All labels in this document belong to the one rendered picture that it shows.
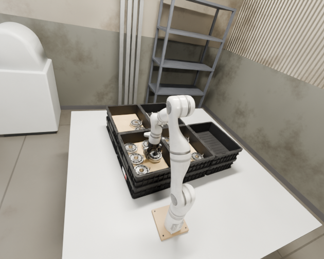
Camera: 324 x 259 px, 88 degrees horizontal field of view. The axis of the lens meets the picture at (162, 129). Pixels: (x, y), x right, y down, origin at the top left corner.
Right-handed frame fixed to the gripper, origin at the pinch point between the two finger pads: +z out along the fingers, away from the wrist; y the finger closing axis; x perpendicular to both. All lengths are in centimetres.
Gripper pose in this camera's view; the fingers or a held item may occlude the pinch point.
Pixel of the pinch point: (150, 155)
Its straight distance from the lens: 119.8
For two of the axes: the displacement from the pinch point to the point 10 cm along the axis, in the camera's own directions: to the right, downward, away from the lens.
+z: -1.9, 7.9, 5.8
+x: -4.9, -5.9, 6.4
